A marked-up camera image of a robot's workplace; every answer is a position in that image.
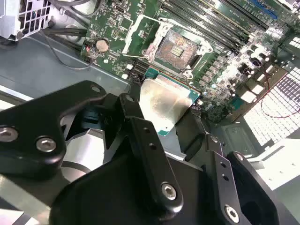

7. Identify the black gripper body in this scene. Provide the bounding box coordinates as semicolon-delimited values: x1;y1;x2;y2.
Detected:
49;153;220;225

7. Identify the silver CPU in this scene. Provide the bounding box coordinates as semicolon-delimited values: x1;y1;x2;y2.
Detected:
139;67;202;137

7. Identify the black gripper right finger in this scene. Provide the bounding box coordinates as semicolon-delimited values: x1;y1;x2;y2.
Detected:
176;109;281;225

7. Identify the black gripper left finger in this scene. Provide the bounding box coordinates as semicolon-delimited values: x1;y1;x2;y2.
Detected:
0;80;185;221

